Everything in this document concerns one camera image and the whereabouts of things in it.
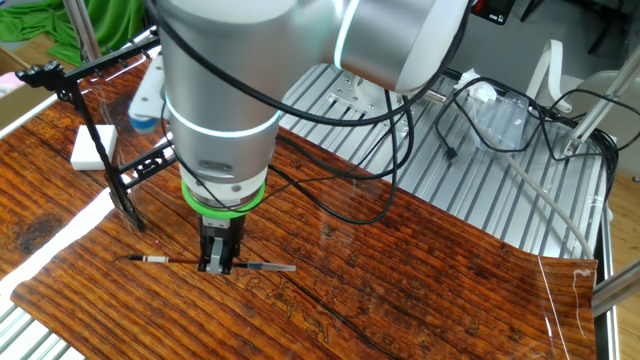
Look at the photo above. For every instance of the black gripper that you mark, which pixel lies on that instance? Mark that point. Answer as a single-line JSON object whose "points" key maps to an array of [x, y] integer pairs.
{"points": [[222, 227]]}

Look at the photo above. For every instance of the thin black pen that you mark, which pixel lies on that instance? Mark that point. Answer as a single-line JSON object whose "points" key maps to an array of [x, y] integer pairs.
{"points": [[155, 259]]}

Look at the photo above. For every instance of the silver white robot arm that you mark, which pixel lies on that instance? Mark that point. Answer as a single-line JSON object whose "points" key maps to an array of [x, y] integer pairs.
{"points": [[220, 75]]}

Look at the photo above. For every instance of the black pen rack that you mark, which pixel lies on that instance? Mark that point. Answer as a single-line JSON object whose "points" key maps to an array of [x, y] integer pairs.
{"points": [[42, 75]]}

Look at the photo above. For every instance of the white foam block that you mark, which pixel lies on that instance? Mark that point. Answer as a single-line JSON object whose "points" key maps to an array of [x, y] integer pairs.
{"points": [[85, 155]]}

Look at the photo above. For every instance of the wood grain table mat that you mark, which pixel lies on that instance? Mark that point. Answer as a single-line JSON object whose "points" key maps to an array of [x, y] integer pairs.
{"points": [[400, 300]]}

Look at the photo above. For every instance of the aluminium robot mounting plate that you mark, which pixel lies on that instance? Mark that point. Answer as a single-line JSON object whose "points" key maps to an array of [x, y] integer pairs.
{"points": [[355, 97]]}

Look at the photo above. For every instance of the cardboard box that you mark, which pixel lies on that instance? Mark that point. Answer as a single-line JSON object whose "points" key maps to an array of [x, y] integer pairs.
{"points": [[17, 107]]}

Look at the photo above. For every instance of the green cloth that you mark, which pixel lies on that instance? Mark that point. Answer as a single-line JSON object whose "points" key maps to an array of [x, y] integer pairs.
{"points": [[120, 25]]}

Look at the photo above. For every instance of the silver metal cylinder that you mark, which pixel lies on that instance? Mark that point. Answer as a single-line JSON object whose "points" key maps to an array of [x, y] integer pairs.
{"points": [[436, 96]]}

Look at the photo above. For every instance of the white crumpled paper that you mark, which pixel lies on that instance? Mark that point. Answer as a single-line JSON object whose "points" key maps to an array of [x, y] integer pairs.
{"points": [[475, 85]]}

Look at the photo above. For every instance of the clear plastic bag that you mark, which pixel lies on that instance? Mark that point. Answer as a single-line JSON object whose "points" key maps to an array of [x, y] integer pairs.
{"points": [[500, 125]]}

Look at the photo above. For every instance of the black meter red digits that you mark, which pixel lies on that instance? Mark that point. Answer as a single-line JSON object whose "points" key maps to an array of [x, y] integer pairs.
{"points": [[492, 10]]}

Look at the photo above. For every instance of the white plastic chair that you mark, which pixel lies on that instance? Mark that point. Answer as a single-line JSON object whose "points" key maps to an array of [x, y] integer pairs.
{"points": [[552, 50]]}

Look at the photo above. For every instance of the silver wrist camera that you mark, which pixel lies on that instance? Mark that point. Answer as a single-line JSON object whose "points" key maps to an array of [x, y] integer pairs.
{"points": [[147, 100]]}

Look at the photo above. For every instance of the aluminium frame post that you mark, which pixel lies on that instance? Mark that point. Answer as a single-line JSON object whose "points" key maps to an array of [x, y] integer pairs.
{"points": [[617, 290], [600, 111], [80, 30]]}

